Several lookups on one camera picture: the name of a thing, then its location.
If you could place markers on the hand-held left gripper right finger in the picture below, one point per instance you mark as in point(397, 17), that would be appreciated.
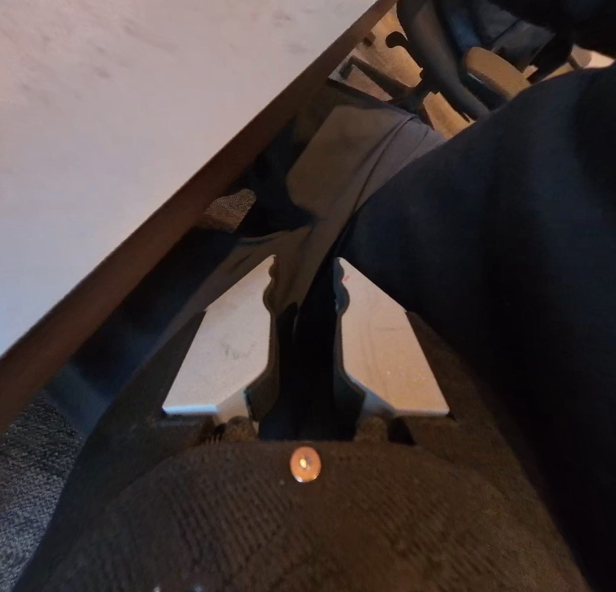
point(390, 356)

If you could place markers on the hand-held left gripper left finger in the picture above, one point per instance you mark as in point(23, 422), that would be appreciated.
point(221, 351)

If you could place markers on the person's dark sweater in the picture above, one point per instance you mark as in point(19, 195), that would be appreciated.
point(481, 216)

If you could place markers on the person's grey pants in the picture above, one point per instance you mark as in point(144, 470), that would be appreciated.
point(346, 159)

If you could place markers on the black office chair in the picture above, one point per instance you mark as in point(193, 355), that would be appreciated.
point(495, 72)

